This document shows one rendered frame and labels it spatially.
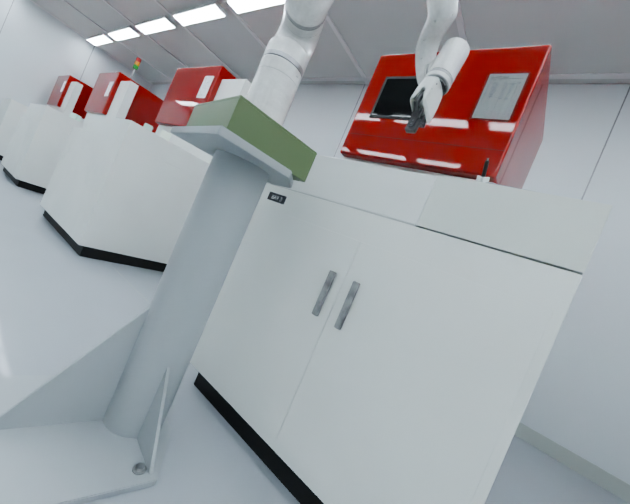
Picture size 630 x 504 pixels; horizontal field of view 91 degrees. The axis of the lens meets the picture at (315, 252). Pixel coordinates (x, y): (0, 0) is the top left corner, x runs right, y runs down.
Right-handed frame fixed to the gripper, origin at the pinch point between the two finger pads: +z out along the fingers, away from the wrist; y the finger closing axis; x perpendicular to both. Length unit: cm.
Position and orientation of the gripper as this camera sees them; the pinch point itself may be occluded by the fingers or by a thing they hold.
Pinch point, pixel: (412, 126)
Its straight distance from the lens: 105.1
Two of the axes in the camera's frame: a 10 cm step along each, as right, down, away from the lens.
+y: -4.5, -4.2, -7.9
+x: 7.4, 3.2, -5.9
